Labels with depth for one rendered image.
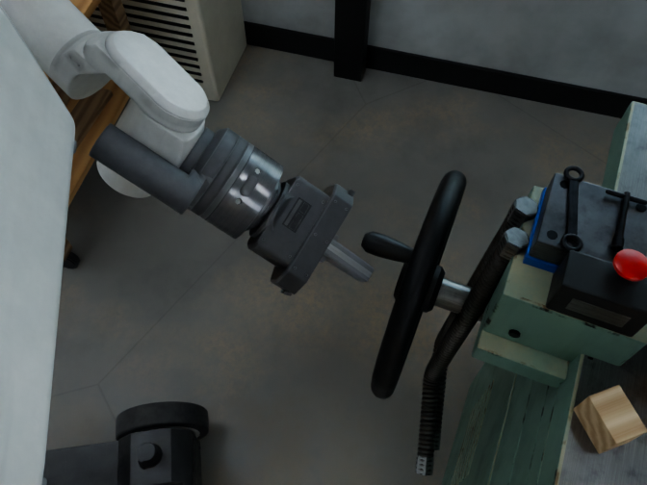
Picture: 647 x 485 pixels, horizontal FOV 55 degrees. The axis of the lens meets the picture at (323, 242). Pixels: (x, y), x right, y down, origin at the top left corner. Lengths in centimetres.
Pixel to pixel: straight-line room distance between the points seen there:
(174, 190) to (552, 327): 38
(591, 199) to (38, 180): 50
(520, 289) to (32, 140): 46
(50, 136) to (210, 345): 135
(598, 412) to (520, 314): 11
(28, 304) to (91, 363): 143
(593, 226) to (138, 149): 42
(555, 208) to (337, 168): 131
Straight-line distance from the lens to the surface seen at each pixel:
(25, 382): 25
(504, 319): 65
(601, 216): 64
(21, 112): 29
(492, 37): 202
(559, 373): 69
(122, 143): 56
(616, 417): 62
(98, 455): 142
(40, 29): 64
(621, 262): 58
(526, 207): 65
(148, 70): 58
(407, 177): 187
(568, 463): 64
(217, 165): 58
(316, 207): 61
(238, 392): 157
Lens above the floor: 148
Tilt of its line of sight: 59 degrees down
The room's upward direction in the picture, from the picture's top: straight up
